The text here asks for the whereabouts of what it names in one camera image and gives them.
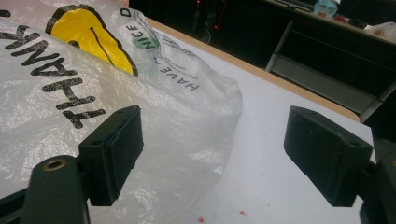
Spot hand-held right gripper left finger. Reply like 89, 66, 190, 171
78, 105, 145, 207

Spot dark shelf unit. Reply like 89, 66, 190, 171
265, 18, 396, 123

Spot light blue box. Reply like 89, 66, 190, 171
312, 0, 339, 19

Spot crumpled white plastic bag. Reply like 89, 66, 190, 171
364, 21, 396, 42

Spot white printed plastic bag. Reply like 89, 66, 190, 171
0, 0, 244, 224

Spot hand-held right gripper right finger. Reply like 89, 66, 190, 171
283, 105, 374, 207

